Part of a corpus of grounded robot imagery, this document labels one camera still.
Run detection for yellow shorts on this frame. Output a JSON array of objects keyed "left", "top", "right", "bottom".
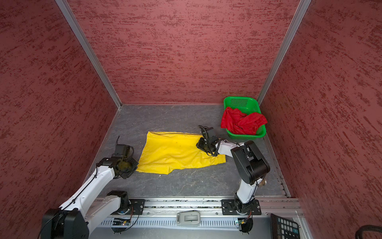
[{"left": 137, "top": 131, "right": 226, "bottom": 175}]

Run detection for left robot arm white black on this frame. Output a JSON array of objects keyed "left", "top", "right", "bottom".
[{"left": 38, "top": 155, "right": 145, "bottom": 239}]

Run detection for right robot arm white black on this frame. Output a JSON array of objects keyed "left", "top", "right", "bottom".
[{"left": 196, "top": 137, "right": 270, "bottom": 215}]

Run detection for red shorts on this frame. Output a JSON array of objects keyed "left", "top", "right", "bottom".
[{"left": 221, "top": 107, "right": 268, "bottom": 135}]

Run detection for green plastic basket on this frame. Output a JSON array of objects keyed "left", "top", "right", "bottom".
[{"left": 223, "top": 97, "right": 266, "bottom": 140}]

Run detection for grey tape dispenser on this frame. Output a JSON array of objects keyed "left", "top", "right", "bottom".
[{"left": 176, "top": 211, "right": 201, "bottom": 227}]

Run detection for black calculator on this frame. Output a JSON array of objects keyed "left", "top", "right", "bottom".
[{"left": 270, "top": 214, "right": 300, "bottom": 239}]

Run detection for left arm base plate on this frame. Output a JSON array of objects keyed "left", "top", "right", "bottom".
[{"left": 116, "top": 199, "right": 146, "bottom": 215}]

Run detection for aluminium rail frame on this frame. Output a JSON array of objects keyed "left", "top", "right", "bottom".
[{"left": 90, "top": 196, "right": 313, "bottom": 239}]

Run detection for left circuit board with wires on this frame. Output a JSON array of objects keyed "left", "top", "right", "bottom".
[{"left": 111, "top": 207, "right": 139, "bottom": 234}]

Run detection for circuit board with wires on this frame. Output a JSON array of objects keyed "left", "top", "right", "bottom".
[
  {"left": 111, "top": 207, "right": 139, "bottom": 234},
  {"left": 237, "top": 211, "right": 253, "bottom": 234}
]

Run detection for white slotted cable duct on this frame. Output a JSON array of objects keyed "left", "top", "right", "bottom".
[{"left": 98, "top": 217, "right": 242, "bottom": 229}]

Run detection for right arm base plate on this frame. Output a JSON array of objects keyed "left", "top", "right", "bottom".
[{"left": 221, "top": 199, "right": 262, "bottom": 216}]

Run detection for right circuit board with wires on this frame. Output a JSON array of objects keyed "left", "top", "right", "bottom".
[{"left": 237, "top": 211, "right": 253, "bottom": 234}]

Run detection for right corner aluminium post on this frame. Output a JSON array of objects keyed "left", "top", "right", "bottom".
[{"left": 257, "top": 0, "right": 311, "bottom": 105}]

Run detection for corner aluminium post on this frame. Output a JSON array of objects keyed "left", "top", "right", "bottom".
[
  {"left": 55, "top": 0, "right": 123, "bottom": 110},
  {"left": 257, "top": 0, "right": 311, "bottom": 105}
]

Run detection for left corner aluminium post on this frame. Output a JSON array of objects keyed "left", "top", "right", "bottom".
[{"left": 55, "top": 0, "right": 123, "bottom": 110}]

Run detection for black cable coil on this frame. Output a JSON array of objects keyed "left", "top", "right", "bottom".
[{"left": 355, "top": 224, "right": 382, "bottom": 239}]

